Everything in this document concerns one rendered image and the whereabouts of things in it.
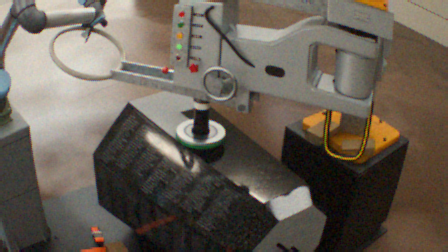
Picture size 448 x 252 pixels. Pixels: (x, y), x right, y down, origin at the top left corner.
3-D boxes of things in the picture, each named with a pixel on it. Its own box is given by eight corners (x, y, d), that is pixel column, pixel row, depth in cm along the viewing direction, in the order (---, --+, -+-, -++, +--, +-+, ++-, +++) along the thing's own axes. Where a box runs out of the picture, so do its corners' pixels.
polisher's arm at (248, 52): (368, 122, 249) (379, 26, 225) (363, 146, 230) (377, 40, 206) (216, 86, 268) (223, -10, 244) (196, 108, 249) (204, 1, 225)
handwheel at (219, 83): (242, 96, 246) (245, 62, 239) (234, 106, 238) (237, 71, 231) (207, 89, 250) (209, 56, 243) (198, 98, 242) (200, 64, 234)
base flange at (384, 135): (349, 105, 345) (350, 98, 343) (400, 139, 312) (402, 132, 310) (297, 126, 317) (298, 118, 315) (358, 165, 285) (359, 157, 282)
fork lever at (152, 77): (262, 96, 262) (263, 86, 260) (248, 115, 246) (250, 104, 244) (124, 66, 279) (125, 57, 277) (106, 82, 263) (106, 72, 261)
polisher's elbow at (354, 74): (336, 75, 245) (339, 35, 235) (373, 86, 239) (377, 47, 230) (329, 91, 229) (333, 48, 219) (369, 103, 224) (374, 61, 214)
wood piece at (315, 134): (324, 126, 311) (325, 118, 309) (338, 133, 306) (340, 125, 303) (304, 138, 298) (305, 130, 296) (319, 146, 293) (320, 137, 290)
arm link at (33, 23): (31, 26, 205) (111, 15, 266) (25, 5, 205) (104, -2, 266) (18, 41, 210) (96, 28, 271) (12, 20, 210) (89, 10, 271)
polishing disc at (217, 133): (235, 136, 269) (235, 133, 269) (197, 151, 256) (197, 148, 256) (203, 117, 283) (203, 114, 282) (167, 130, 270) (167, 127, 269)
